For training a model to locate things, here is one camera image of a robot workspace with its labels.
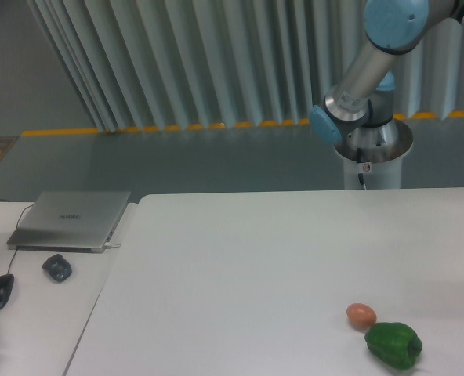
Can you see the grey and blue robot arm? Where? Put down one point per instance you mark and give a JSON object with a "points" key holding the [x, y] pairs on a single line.
{"points": [[392, 28]]}

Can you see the green bell pepper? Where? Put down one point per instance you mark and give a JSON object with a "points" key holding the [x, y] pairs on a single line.
{"points": [[396, 344]]}

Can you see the white laptop plug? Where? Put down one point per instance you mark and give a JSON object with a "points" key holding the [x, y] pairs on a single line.
{"points": [[109, 245]]}

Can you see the white folding partition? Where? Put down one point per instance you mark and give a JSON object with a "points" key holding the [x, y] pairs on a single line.
{"points": [[202, 64]]}

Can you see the silver closed laptop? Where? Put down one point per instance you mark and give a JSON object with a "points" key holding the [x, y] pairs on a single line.
{"points": [[72, 221]]}

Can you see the brown egg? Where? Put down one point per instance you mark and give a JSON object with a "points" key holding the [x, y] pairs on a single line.
{"points": [[361, 315]]}

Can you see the small dark grey case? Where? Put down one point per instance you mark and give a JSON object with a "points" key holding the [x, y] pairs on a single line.
{"points": [[57, 268]]}

